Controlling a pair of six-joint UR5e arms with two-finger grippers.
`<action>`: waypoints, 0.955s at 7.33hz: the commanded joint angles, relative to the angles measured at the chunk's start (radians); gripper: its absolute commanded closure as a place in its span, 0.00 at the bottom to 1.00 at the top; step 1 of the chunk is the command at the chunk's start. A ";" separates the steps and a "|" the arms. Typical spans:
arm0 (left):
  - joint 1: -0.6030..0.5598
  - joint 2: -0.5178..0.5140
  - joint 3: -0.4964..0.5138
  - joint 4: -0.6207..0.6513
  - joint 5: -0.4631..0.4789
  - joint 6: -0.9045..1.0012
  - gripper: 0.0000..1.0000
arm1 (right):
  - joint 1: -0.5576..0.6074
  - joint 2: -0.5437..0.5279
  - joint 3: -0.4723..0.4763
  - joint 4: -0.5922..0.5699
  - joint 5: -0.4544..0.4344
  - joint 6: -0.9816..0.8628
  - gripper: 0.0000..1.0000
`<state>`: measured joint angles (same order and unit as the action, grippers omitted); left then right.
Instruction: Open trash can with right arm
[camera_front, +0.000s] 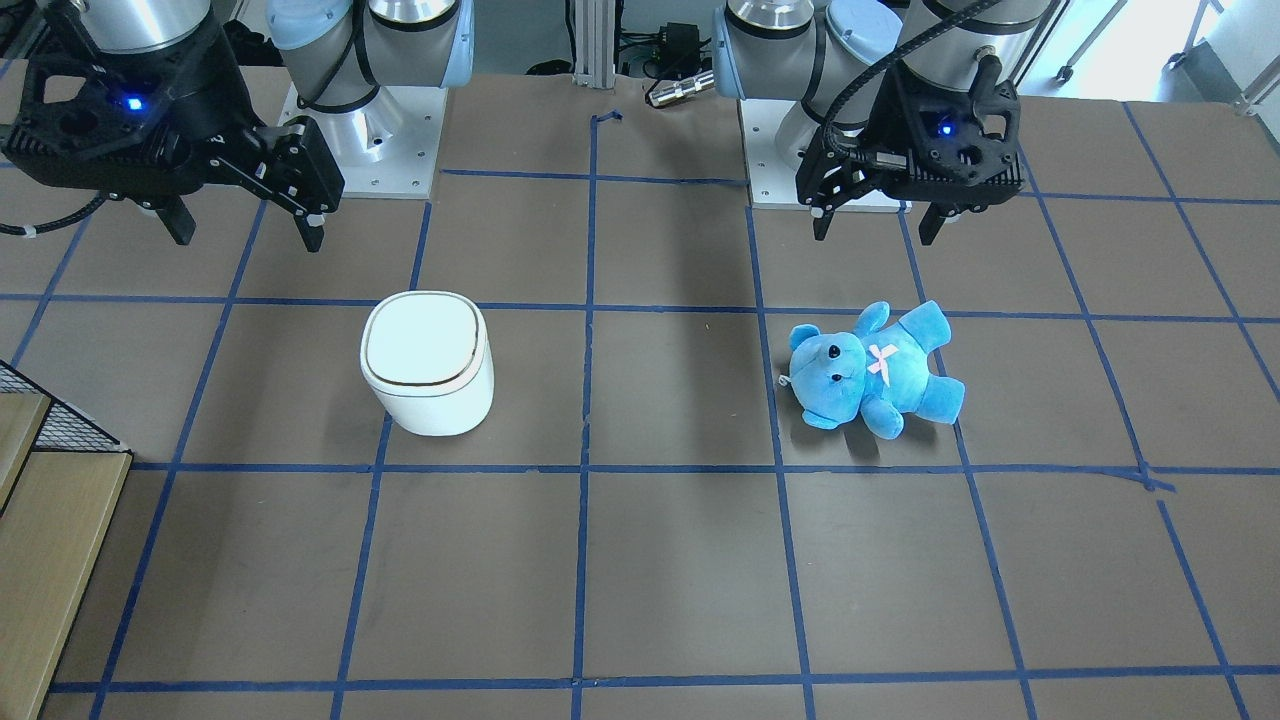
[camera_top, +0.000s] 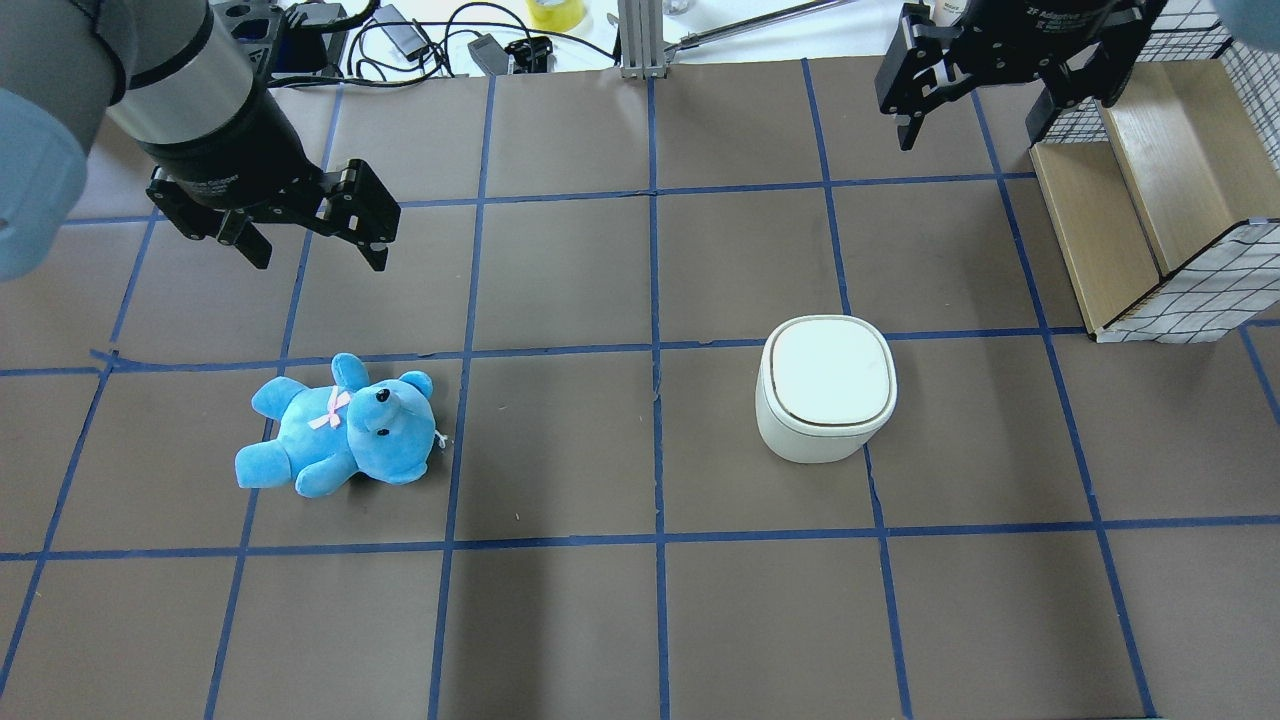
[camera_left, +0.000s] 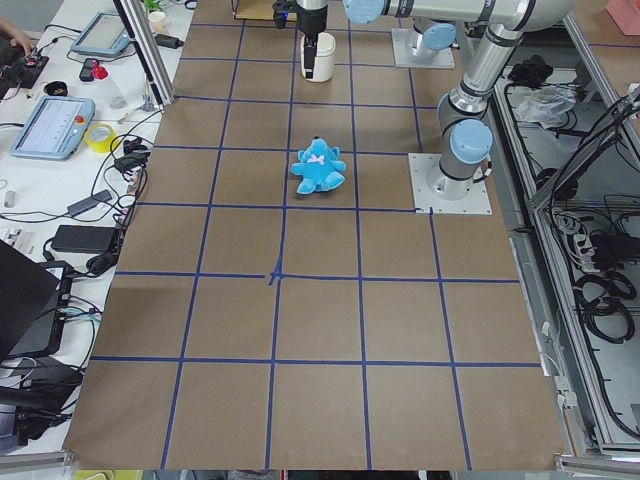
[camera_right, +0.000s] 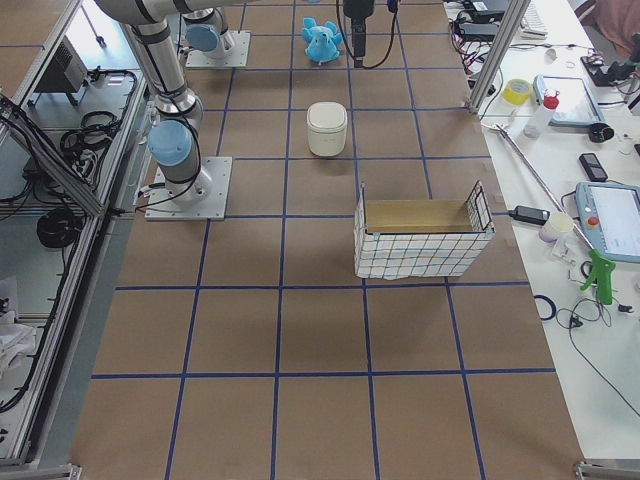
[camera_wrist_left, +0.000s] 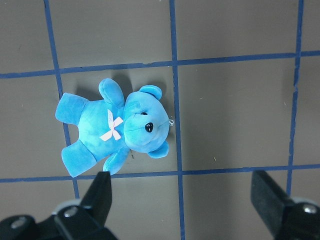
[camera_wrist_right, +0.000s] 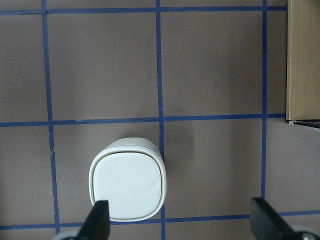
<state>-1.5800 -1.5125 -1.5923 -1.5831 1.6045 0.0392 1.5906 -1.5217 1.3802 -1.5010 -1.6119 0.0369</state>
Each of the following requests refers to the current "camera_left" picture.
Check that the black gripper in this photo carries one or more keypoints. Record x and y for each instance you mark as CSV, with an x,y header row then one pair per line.
x,y
310,21

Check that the white trash can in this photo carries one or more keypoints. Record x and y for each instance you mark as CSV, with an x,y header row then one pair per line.
x,y
324,60

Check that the blue teddy bear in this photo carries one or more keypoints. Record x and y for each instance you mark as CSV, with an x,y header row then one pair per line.
x,y
319,167

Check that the white paper cup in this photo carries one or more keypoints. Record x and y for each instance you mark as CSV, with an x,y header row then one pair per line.
x,y
158,22

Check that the clear bottle red cap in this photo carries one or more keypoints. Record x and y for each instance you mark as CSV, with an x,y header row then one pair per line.
x,y
108,87

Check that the far teach pendant tablet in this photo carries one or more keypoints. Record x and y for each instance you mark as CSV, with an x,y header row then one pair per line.
x,y
104,36

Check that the teach pendant tablet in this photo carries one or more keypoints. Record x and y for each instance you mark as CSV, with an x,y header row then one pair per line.
x,y
104,36
55,128

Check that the black remote phone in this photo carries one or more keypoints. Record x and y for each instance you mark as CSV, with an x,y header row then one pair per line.
x,y
86,74

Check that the yellow tape roll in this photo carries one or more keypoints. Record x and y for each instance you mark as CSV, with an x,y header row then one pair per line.
x,y
101,138

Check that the near teach pendant tablet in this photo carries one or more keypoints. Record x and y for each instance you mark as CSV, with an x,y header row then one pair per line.
x,y
55,128

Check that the black power adapter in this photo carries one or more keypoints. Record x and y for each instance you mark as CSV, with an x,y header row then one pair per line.
x,y
83,239

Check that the black laptop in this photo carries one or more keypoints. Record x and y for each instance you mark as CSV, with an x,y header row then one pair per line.
x,y
33,296

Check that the aluminium frame post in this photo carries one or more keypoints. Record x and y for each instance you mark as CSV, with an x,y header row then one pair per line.
x,y
134,18

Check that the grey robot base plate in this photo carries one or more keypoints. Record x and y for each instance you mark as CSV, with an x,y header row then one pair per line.
x,y
435,193

